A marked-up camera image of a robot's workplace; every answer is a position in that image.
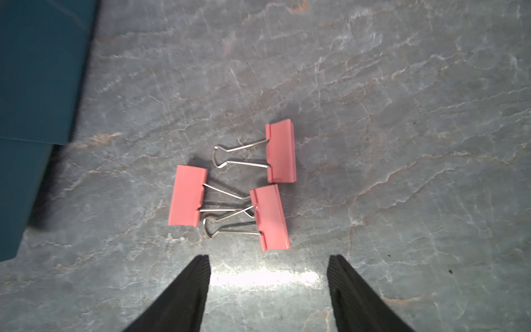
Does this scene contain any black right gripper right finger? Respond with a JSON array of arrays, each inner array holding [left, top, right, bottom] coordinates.
[[326, 255, 413, 331]]

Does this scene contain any pink binder clip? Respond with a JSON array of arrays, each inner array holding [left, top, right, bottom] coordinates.
[[202, 184, 291, 252], [169, 165, 250, 227], [212, 119, 297, 184]]

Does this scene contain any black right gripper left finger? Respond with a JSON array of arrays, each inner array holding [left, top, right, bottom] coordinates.
[[125, 255, 211, 331]]

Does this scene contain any teal drawer cabinet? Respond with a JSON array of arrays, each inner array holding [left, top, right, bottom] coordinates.
[[1, 1, 100, 261]]

